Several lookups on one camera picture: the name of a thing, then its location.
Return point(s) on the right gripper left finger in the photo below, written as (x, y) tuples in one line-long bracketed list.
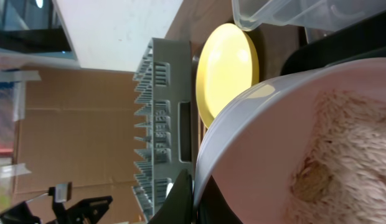
[(177, 208)]

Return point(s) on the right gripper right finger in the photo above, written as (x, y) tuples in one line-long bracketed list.
[(213, 208)]

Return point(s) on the white pink bowl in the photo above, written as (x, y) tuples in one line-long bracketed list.
[(259, 138)]

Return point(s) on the rice and peanut waste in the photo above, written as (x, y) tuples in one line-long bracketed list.
[(342, 177)]

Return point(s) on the yellow plate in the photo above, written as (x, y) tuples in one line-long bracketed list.
[(228, 65)]

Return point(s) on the grey dishwasher rack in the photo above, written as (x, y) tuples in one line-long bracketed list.
[(164, 88)]

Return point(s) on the black stand with clamp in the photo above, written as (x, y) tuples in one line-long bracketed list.
[(86, 211)]

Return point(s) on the cardboard panel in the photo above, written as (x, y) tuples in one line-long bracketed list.
[(79, 128)]

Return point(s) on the clear plastic bin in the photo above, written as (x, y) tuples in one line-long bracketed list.
[(331, 15)]

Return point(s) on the black plastic bin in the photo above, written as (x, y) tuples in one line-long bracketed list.
[(366, 39)]

